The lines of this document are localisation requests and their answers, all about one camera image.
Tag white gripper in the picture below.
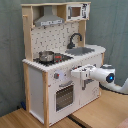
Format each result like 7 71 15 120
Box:
71 65 96 80

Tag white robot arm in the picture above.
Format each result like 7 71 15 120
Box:
71 64 128 95

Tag wooden toy kitchen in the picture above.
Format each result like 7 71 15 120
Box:
22 2 105 128

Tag grey toy sink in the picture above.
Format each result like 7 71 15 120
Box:
66 47 94 56

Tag left red stove knob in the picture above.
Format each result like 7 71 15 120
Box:
54 73 60 79

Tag black stove top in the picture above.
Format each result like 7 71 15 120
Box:
34 53 71 66

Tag black toy faucet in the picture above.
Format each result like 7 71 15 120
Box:
66 32 83 50

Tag silver cooking pot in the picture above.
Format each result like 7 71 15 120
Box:
39 51 54 62

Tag white toy microwave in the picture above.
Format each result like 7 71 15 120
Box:
67 4 88 20

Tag grey range hood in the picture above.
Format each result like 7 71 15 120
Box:
35 6 64 27

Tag oven door with handle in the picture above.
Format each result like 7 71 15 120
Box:
56 81 74 111

